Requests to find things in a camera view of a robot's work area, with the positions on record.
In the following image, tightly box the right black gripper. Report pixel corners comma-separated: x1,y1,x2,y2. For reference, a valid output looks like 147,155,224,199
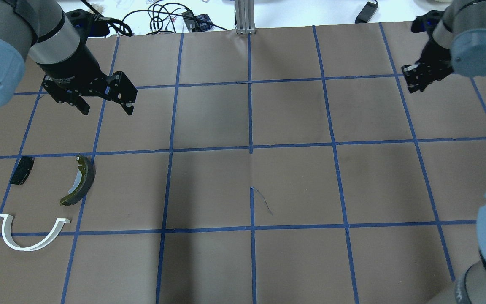
401,40,453,94

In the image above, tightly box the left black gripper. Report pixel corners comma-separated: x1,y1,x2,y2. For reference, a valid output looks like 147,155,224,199
38,43,138,116

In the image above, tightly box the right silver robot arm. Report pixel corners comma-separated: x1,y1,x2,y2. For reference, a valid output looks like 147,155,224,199
401,0,486,304

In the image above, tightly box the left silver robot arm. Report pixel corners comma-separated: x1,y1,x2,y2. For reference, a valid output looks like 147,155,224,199
0,0,137,115

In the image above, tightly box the olive green brake shoe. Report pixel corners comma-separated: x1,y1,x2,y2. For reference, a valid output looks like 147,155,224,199
59,154,96,206

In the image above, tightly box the black power adapter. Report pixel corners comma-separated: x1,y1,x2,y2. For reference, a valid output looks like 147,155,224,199
354,0,379,24

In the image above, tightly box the black brake pad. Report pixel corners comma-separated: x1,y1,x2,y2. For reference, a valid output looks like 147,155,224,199
9,156,35,185

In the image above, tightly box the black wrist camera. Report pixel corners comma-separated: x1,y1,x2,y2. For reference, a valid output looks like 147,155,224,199
65,8,110,40

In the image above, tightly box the white curved plastic bracket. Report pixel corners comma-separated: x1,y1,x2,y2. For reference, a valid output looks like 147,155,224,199
0,213,71,252

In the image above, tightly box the aluminium frame post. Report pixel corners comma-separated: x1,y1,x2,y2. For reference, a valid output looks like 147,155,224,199
235,0,256,35

